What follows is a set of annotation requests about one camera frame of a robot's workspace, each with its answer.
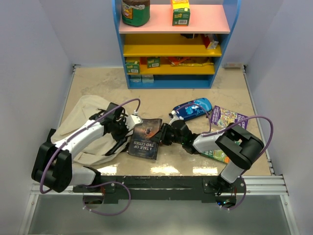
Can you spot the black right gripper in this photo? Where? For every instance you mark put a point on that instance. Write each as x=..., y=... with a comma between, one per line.
x=158, y=137

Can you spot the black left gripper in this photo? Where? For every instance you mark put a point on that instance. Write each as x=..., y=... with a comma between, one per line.
x=117, y=137

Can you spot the dark Tale of Two Cities book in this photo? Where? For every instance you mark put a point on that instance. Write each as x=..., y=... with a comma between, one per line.
x=140, y=144

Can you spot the blue pencil case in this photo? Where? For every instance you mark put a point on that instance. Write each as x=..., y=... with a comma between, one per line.
x=193, y=111

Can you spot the green Treehouse book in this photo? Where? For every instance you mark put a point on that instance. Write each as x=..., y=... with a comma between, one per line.
x=217, y=155

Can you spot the purple Treehouse book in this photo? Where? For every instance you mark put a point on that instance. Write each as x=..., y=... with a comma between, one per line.
x=222, y=117

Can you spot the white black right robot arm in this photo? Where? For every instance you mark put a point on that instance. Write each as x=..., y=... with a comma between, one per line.
x=242, y=148

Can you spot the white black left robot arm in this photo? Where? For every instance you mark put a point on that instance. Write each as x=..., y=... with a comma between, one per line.
x=54, y=167

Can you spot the light blue box left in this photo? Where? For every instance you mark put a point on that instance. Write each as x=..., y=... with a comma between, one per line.
x=136, y=78

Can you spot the light blue box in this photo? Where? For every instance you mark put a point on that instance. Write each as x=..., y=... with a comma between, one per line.
x=136, y=78
x=147, y=78

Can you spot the light blue box right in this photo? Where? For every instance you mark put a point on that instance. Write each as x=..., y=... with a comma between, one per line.
x=147, y=78

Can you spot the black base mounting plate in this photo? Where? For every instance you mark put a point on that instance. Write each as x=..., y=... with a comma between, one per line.
x=174, y=188

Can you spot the green box lower left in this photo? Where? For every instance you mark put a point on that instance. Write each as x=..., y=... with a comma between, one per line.
x=133, y=66

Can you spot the green box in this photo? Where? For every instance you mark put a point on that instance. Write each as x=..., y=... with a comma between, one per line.
x=153, y=62
x=133, y=66

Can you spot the green box lower middle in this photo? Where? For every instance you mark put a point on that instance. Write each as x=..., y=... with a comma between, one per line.
x=153, y=62

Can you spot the orange yellow snack packets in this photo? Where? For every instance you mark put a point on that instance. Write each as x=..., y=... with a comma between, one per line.
x=190, y=61

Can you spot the blue colourful shelf unit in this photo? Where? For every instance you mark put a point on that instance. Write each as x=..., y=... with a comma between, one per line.
x=158, y=38

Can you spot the small white pink eraser box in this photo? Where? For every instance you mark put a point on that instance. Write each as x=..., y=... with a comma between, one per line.
x=233, y=66

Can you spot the red white box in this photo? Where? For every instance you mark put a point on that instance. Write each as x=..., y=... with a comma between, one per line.
x=210, y=41

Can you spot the green brown jar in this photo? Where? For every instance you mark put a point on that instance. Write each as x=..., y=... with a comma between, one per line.
x=135, y=12

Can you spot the green yellow carton top shelf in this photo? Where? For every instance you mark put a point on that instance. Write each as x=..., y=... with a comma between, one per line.
x=181, y=12

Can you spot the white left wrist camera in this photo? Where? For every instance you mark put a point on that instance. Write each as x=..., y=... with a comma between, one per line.
x=132, y=121

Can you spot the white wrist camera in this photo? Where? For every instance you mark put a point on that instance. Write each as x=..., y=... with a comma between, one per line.
x=174, y=117
x=132, y=121

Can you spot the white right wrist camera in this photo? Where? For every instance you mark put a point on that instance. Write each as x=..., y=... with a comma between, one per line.
x=174, y=117

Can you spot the aluminium frame rail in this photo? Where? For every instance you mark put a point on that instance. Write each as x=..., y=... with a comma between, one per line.
x=266, y=209

